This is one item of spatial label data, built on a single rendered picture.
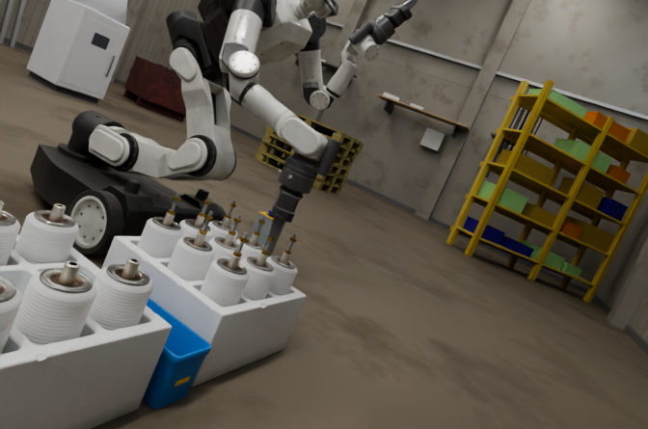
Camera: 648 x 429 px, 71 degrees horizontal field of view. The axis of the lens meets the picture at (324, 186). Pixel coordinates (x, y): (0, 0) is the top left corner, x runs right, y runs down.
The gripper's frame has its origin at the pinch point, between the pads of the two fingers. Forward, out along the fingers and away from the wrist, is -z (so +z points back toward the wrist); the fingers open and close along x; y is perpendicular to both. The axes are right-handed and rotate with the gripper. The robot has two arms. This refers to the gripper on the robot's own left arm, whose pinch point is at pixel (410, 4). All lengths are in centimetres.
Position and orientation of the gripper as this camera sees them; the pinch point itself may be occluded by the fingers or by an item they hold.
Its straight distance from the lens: 187.9
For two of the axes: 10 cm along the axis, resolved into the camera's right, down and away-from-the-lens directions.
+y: -6.1, -6.5, -4.5
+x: 2.5, 3.9, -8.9
